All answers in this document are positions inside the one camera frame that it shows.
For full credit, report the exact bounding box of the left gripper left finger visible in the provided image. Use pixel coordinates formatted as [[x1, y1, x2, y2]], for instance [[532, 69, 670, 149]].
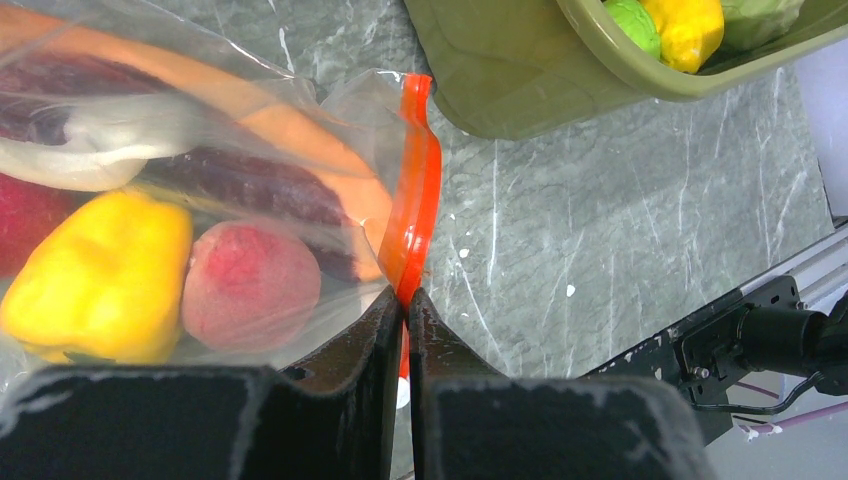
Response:
[[1, 289, 404, 479]]

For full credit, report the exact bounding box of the yellow bell pepper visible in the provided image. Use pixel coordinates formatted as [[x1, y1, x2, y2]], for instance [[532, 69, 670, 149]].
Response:
[[1, 190, 193, 364]]

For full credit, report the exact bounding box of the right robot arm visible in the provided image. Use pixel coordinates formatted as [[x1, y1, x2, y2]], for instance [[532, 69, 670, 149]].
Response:
[[736, 296, 847, 396]]

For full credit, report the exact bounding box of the pink peach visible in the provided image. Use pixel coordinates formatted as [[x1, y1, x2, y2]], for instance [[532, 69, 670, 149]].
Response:
[[181, 220, 322, 353]]

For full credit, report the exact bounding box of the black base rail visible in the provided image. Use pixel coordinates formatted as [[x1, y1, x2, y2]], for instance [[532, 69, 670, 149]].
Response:
[[587, 275, 810, 443]]

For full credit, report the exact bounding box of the red pomegranate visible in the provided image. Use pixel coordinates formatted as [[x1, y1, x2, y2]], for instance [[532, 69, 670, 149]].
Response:
[[1, 174, 74, 278]]

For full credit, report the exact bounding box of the papaya slice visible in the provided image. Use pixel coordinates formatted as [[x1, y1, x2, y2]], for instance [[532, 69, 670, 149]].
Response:
[[1, 1, 392, 283]]

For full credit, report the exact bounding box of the yellow lemon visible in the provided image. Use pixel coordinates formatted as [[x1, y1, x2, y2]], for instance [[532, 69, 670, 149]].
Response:
[[641, 0, 725, 74]]

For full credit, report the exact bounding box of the green cabbage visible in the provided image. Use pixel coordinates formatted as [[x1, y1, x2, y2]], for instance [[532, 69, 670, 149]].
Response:
[[721, 0, 804, 51]]

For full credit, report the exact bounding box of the clear zip top bag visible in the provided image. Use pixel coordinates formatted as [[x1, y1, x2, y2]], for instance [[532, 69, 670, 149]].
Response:
[[1, 1, 442, 391]]

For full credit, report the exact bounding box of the green lime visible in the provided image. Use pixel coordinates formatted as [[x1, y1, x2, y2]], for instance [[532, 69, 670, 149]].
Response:
[[603, 0, 661, 60]]

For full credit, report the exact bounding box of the olive green plastic bin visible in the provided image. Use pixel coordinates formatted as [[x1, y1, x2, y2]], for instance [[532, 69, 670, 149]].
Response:
[[406, 1, 847, 140]]

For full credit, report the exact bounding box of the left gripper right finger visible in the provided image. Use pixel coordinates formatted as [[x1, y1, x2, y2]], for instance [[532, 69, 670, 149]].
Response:
[[407, 290, 715, 479]]

